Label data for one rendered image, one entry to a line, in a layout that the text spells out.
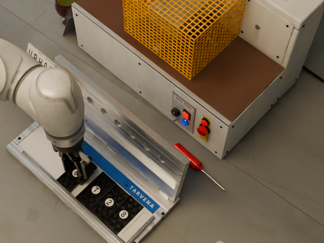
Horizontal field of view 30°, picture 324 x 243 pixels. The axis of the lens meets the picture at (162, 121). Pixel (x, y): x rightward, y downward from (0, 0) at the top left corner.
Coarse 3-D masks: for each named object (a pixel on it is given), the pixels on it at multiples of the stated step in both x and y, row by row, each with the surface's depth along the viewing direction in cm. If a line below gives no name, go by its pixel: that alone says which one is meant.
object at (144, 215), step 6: (144, 210) 152; (138, 216) 151; (144, 216) 151; (150, 216) 151; (132, 222) 150; (138, 222) 151; (144, 222) 150; (126, 228) 150; (132, 228) 150; (138, 228) 150; (120, 234) 149; (126, 234) 149; (132, 234) 149; (126, 240) 148
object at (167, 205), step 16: (32, 128) 164; (16, 144) 162; (96, 144) 162; (112, 160) 160; (128, 176) 157; (64, 192) 155; (160, 192) 155; (80, 208) 153; (160, 208) 154; (96, 224) 151; (112, 240) 149
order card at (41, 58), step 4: (28, 44) 173; (28, 48) 174; (32, 48) 173; (36, 48) 172; (28, 52) 175; (32, 52) 174; (36, 52) 172; (40, 52) 171; (32, 56) 174; (36, 56) 173; (40, 56) 172; (44, 56) 171; (40, 60) 173; (44, 60) 172; (48, 60) 171; (44, 64) 172; (48, 64) 171; (52, 64) 170
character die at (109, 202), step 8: (112, 192) 154; (120, 192) 155; (104, 200) 153; (112, 200) 153; (120, 200) 154; (96, 208) 152; (104, 208) 153; (112, 208) 153; (96, 216) 151; (104, 216) 152
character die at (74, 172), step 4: (68, 168) 157; (72, 168) 157; (76, 168) 157; (68, 172) 158; (72, 172) 157; (76, 172) 157; (60, 176) 156; (64, 176) 156; (68, 176) 157; (72, 176) 156; (76, 176) 156; (56, 180) 156; (60, 180) 156; (64, 180) 156; (68, 180) 156; (72, 180) 156; (76, 180) 156; (64, 184) 155; (68, 184) 156; (72, 184) 155; (76, 184) 155; (68, 188) 155; (72, 188) 155
